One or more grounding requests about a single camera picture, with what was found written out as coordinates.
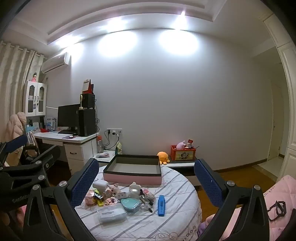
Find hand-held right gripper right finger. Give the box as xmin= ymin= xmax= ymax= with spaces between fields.
xmin=194 ymin=159 xmax=270 ymax=241

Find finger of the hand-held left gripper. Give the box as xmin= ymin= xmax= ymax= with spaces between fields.
xmin=0 ymin=146 xmax=61 ymax=184
xmin=0 ymin=134 xmax=28 ymax=163

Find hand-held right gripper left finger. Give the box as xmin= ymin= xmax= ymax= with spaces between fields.
xmin=23 ymin=158 xmax=100 ymax=241

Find white charger adapter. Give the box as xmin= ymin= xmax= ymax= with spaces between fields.
xmin=92 ymin=181 xmax=109 ymax=193

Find rose gold jar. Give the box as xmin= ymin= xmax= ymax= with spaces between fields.
xmin=85 ymin=189 xmax=99 ymax=207

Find pink building brick figure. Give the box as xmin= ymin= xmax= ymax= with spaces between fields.
xmin=103 ymin=197 xmax=121 ymax=205

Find dental flosser packet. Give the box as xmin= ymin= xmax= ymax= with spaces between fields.
xmin=97 ymin=204 xmax=127 ymax=224

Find pink storage box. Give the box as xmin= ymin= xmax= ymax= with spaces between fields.
xmin=103 ymin=154 xmax=162 ymax=185

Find white astronaut figure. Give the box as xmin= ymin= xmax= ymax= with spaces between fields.
xmin=128 ymin=182 xmax=142 ymax=197

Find blue highlighter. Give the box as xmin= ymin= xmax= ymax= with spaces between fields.
xmin=158 ymin=195 xmax=166 ymax=216

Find teal heart-shaped box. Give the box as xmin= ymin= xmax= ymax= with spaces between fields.
xmin=120 ymin=197 xmax=141 ymax=215

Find pink padded jacket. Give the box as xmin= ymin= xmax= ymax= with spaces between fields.
xmin=5 ymin=112 xmax=27 ymax=153

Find black chair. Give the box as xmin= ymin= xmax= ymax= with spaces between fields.
xmin=20 ymin=134 xmax=40 ymax=165

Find white desk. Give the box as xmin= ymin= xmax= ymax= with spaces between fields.
xmin=33 ymin=131 xmax=100 ymax=175

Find blue box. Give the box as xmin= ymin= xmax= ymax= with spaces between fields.
xmin=45 ymin=118 xmax=56 ymax=131

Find white side table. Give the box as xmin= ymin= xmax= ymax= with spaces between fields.
xmin=92 ymin=150 xmax=116 ymax=165

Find red toy crate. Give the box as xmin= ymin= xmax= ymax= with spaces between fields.
xmin=171 ymin=145 xmax=196 ymax=161

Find black monitor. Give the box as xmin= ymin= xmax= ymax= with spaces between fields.
xmin=57 ymin=104 xmax=80 ymax=133

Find black computer tower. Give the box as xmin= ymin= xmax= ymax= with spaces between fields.
xmin=78 ymin=109 xmax=96 ymax=137

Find orange octopus plush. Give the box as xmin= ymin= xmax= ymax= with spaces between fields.
xmin=157 ymin=151 xmax=170 ymax=165

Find white glass-door cabinet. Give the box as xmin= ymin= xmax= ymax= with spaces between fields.
xmin=23 ymin=81 xmax=48 ymax=117

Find striped curtain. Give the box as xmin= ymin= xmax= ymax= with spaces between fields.
xmin=0 ymin=40 xmax=44 ymax=142

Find black speaker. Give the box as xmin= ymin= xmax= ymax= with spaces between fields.
xmin=81 ymin=93 xmax=96 ymax=109

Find red desk calendar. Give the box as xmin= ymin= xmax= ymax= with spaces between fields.
xmin=81 ymin=79 xmax=95 ymax=94

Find pink quilt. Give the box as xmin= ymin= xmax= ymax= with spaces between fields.
xmin=201 ymin=175 xmax=296 ymax=241

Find black eyeglasses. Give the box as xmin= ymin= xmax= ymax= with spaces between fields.
xmin=267 ymin=200 xmax=287 ymax=222

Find white air conditioner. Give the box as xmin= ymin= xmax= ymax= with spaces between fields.
xmin=41 ymin=52 xmax=71 ymax=74

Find white door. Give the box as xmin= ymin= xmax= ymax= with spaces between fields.
xmin=268 ymin=79 xmax=285 ymax=160

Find pink plush keychain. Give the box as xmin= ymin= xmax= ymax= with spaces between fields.
xmin=107 ymin=183 xmax=121 ymax=194

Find black power cables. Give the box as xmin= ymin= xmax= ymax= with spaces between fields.
xmin=103 ymin=130 xmax=121 ymax=150

